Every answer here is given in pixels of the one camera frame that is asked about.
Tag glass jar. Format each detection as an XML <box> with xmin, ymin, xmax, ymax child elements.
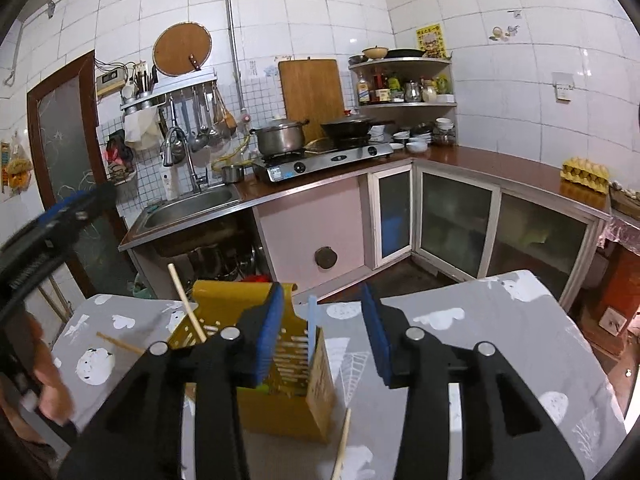
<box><xmin>432</xmin><ymin>117</ymin><xmax>457</xmax><ymax>147</ymax></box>

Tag row of hanging kitchen utensils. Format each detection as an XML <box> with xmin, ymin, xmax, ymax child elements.
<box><xmin>159</xmin><ymin>82</ymin><xmax>239</xmax><ymax>153</ymax></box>

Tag stack of white bowls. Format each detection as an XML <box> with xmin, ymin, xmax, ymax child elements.
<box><xmin>391</xmin><ymin>116</ymin><xmax>434</xmax><ymax>154</ymax></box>

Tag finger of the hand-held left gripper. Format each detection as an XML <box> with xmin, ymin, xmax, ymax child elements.
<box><xmin>47</xmin><ymin>182</ymin><xmax>118</xmax><ymax>256</ymax></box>
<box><xmin>12</xmin><ymin>194</ymin><xmax>90</xmax><ymax>253</ymax></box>

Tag steel kitchen sink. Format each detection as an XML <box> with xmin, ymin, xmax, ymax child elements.
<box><xmin>119</xmin><ymin>183</ymin><xmax>247</xmax><ymax>252</ymax></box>

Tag brown door with frosted glass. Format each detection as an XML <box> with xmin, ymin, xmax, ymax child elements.
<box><xmin>26</xmin><ymin>50</ymin><xmax>140</xmax><ymax>306</ymax></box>

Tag black wok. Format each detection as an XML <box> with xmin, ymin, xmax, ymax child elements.
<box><xmin>319</xmin><ymin>115</ymin><xmax>387</xmax><ymax>142</ymax></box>

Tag steel corner shelf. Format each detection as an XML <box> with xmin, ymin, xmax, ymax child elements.
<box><xmin>348</xmin><ymin>56</ymin><xmax>458</xmax><ymax>109</ymax></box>

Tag grey wall pipe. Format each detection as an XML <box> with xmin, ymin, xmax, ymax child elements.
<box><xmin>222</xmin><ymin>0</ymin><xmax>248</xmax><ymax>116</ymax></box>

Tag row of condiment bottles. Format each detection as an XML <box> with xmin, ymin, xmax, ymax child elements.
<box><xmin>356</xmin><ymin>71</ymin><xmax>455</xmax><ymax>105</ymax></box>

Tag chrome faucet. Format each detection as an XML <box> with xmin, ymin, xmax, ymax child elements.
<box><xmin>162</xmin><ymin>126</ymin><xmax>210</xmax><ymax>195</ymax></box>

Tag grey printed tablecloth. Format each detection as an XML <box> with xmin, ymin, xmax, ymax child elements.
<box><xmin>50</xmin><ymin>270</ymin><xmax>628</xmax><ymax>480</ymax></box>

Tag white wall outlet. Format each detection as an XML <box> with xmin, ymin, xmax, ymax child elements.
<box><xmin>552</xmin><ymin>72</ymin><xmax>574</xmax><ymax>103</ymax></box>

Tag beige wall control box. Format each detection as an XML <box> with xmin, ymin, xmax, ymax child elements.
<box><xmin>96</xmin><ymin>71</ymin><xmax>126</xmax><ymax>96</ymax></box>

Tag round wooden pot lid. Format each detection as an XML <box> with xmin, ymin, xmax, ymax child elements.
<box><xmin>152</xmin><ymin>22</ymin><xmax>212</xmax><ymax>77</ymax></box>

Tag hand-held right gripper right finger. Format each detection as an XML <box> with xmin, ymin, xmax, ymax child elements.
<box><xmin>360</xmin><ymin>282</ymin><xmax>586</xmax><ymax>480</ymax></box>

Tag yellow slotted utensil holder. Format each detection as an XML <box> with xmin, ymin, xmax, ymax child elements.
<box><xmin>167</xmin><ymin>280</ymin><xmax>336</xmax><ymax>443</ymax></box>

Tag white hanging cloth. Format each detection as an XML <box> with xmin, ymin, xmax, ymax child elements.
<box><xmin>123</xmin><ymin>109</ymin><xmax>162</xmax><ymax>151</ymax></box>

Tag kitchen counter with cabinets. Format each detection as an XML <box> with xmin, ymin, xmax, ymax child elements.
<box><xmin>118</xmin><ymin>144</ymin><xmax>615</xmax><ymax>313</ymax></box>

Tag stacked steel pots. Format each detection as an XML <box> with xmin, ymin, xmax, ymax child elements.
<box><xmin>186</xmin><ymin>241</ymin><xmax>263</xmax><ymax>282</ymax></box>

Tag light blue plastic spoon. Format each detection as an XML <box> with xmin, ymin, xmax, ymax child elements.
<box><xmin>307</xmin><ymin>294</ymin><xmax>320</xmax><ymax>367</ymax></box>

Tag yellow egg tray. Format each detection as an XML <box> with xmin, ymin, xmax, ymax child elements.
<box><xmin>559</xmin><ymin>155</ymin><xmax>611</xmax><ymax>194</ymax></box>

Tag yellow wall poster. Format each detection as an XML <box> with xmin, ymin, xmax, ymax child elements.
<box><xmin>415</xmin><ymin>23</ymin><xmax>447</xmax><ymax>60</ymax></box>

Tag hanging plastic bag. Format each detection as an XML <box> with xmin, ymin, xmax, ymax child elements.
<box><xmin>0</xmin><ymin>131</ymin><xmax>34</xmax><ymax>195</ymax></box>

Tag steel pot with lid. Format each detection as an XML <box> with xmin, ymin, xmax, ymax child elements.
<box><xmin>249</xmin><ymin>118</ymin><xmax>310</xmax><ymax>157</ymax></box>

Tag rack cutlery holder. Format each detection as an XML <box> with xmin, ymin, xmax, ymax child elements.
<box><xmin>122</xmin><ymin>59</ymin><xmax>160</xmax><ymax>101</ymax></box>

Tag wall wire basket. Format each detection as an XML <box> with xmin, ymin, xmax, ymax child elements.
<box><xmin>104</xmin><ymin>129</ymin><xmax>138</xmax><ymax>184</ymax></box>

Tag small cabinet with plastic cover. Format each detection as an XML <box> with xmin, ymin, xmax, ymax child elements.
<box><xmin>575</xmin><ymin>182</ymin><xmax>640</xmax><ymax>361</ymax></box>

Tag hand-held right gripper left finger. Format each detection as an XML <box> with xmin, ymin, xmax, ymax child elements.
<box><xmin>57</xmin><ymin>281</ymin><xmax>287</xmax><ymax>480</ymax></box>

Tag single wooden chopstick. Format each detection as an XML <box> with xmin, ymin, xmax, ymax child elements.
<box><xmin>96</xmin><ymin>331</ymin><xmax>147</xmax><ymax>356</ymax></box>
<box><xmin>331</xmin><ymin>407</ymin><xmax>352</xmax><ymax>480</ymax></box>

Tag steel gas stove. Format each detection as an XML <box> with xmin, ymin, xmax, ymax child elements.
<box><xmin>251</xmin><ymin>141</ymin><xmax>396</xmax><ymax>184</ymax></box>

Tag person's left hand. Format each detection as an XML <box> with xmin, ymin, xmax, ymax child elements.
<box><xmin>27</xmin><ymin>317</ymin><xmax>76</xmax><ymax>426</ymax></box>

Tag steel wall rack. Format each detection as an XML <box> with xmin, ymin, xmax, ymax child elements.
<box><xmin>119</xmin><ymin>74</ymin><xmax>219</xmax><ymax>112</ymax></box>

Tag rectangular wooden cutting board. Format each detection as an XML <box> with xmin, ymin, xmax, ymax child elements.
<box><xmin>278</xmin><ymin>58</ymin><xmax>347</xmax><ymax>143</ymax></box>

